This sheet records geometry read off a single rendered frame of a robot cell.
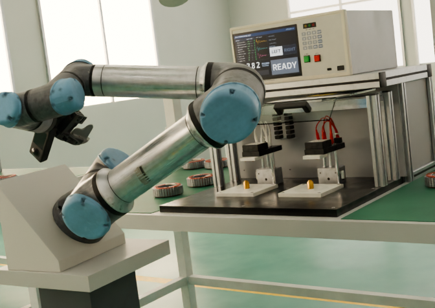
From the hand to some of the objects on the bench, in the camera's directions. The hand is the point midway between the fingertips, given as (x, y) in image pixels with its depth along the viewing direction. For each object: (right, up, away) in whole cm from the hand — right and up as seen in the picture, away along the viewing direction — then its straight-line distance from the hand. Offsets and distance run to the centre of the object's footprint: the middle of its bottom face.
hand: (78, 133), depth 183 cm
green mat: (+121, -14, +21) cm, 124 cm away
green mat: (+19, -19, +99) cm, 103 cm away
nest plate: (+46, -19, +49) cm, 70 cm away
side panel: (+106, -13, +54) cm, 120 cm away
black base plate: (+57, -20, +43) cm, 74 cm away
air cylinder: (+74, -16, +46) cm, 89 cm away
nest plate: (+66, -18, +34) cm, 76 cm away
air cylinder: (+55, -16, +60) cm, 83 cm away
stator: (+18, -21, +74) cm, 80 cm away
